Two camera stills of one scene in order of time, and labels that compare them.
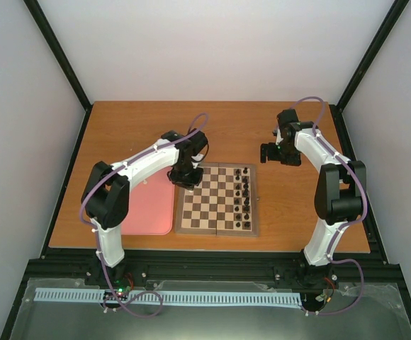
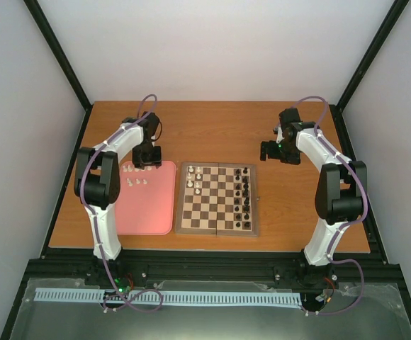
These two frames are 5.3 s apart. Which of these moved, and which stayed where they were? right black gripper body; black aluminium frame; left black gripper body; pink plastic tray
Moved: left black gripper body
Stayed: pink plastic tray; right black gripper body; black aluminium frame
